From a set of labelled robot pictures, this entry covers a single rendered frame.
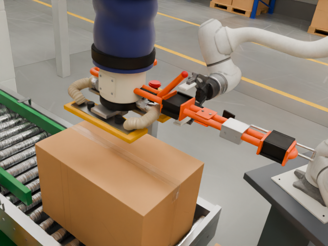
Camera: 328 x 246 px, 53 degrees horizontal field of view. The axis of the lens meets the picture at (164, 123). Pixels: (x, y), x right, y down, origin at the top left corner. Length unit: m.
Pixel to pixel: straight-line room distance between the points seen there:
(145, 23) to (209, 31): 0.31
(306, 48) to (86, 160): 0.94
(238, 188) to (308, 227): 1.31
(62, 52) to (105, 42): 3.19
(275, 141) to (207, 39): 0.52
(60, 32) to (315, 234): 3.47
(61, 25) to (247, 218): 2.95
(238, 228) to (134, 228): 1.38
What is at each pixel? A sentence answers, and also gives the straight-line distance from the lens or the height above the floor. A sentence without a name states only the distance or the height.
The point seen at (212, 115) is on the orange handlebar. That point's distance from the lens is 1.06.
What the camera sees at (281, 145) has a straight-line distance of 0.98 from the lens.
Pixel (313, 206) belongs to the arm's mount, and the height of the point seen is 0.76.
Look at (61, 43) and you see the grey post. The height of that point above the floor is 0.45.
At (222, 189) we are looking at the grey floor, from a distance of 2.77.
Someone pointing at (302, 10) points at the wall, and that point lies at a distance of 9.61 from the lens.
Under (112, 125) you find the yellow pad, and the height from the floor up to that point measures 1.16.
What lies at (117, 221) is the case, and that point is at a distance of 1.28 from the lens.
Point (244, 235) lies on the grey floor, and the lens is 2.49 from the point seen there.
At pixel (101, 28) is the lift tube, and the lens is 1.11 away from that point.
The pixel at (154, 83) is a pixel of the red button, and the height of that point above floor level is 1.04.
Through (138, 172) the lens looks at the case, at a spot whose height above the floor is 0.95.
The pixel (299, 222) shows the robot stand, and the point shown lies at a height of 0.75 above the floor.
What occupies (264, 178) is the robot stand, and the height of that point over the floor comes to 0.75.
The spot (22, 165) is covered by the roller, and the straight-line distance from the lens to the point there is 2.05.
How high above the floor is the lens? 1.79
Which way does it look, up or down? 31 degrees down
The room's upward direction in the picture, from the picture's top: 6 degrees clockwise
